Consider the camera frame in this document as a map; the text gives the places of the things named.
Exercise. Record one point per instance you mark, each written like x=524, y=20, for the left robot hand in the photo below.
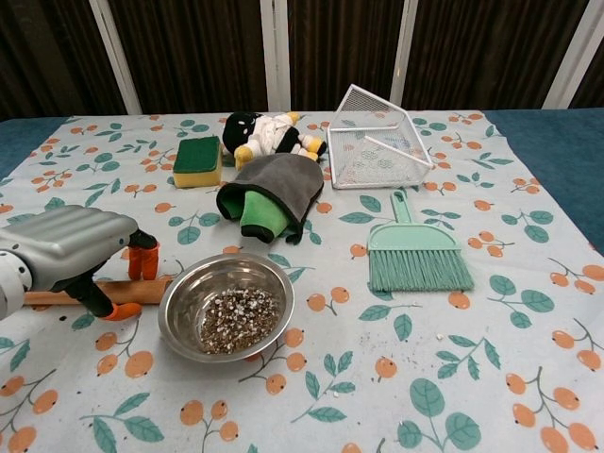
x=71, y=240

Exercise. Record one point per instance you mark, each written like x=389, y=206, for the wooden stick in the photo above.
x=137, y=290

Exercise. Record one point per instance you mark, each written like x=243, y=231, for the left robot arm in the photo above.
x=9, y=288

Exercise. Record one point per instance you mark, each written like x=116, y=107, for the metal bowl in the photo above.
x=189, y=292

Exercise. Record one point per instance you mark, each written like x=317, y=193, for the dark potting soil with perlite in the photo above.
x=236, y=321

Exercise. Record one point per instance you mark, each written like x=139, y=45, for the mint green hand brush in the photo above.
x=415, y=245

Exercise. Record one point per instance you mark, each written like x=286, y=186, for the green yellow sponge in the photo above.
x=196, y=156

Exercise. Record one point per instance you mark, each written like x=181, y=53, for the green cylinder object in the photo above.
x=259, y=217

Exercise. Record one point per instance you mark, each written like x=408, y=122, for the grey cloth mitt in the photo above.
x=283, y=184

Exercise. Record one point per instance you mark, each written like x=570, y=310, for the black white plush doll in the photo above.
x=269, y=137

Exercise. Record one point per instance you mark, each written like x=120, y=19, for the white frame post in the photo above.
x=276, y=56
x=573, y=56
x=115, y=56

